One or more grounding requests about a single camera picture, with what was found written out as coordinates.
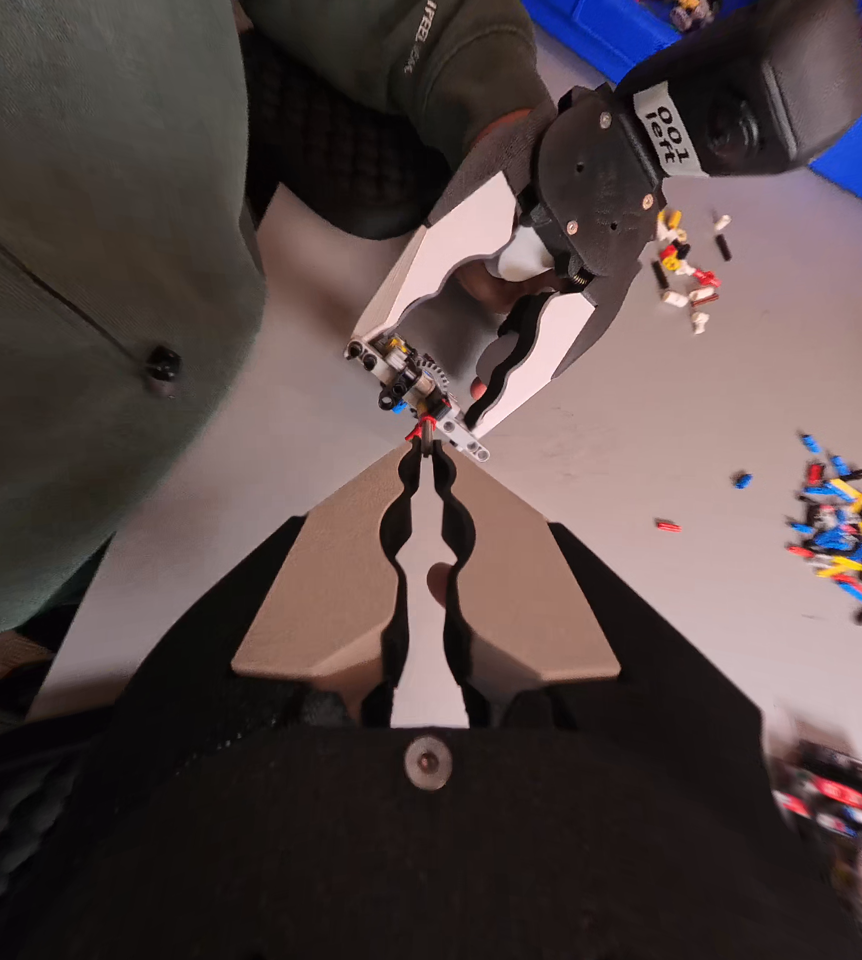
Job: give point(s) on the partly built lego car chassis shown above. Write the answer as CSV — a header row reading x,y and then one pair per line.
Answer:
x,y
851,825

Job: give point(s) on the blue lego pin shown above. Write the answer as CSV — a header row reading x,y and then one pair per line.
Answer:
x,y
741,480

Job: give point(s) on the grey lego gearbox assembly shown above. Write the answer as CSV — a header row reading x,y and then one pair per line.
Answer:
x,y
416,382

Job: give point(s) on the person's right hand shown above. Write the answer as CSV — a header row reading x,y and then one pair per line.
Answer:
x,y
438,585

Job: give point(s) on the person's left hand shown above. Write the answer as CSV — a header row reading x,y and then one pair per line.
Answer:
x,y
491,289

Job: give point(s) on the small blue storage bin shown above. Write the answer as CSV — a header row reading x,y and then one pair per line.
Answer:
x,y
596,30

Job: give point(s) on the red lego pin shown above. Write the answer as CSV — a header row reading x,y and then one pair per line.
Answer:
x,y
667,526

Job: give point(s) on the cluster of white red lego pieces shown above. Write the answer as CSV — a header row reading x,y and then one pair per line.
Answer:
x,y
675,259

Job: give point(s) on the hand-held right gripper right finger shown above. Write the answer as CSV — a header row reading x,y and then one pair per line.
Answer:
x,y
536,592

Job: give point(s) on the grey lego axle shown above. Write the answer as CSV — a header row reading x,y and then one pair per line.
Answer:
x,y
425,448

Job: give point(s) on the pile of small lego pins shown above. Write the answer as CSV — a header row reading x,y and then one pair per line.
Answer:
x,y
843,532

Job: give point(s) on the person's green hoodie torso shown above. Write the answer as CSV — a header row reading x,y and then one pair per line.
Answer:
x,y
63,300

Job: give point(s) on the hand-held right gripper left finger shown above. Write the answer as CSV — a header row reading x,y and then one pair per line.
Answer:
x,y
326,592

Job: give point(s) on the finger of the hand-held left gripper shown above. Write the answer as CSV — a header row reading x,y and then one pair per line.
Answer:
x,y
551,337
468,225

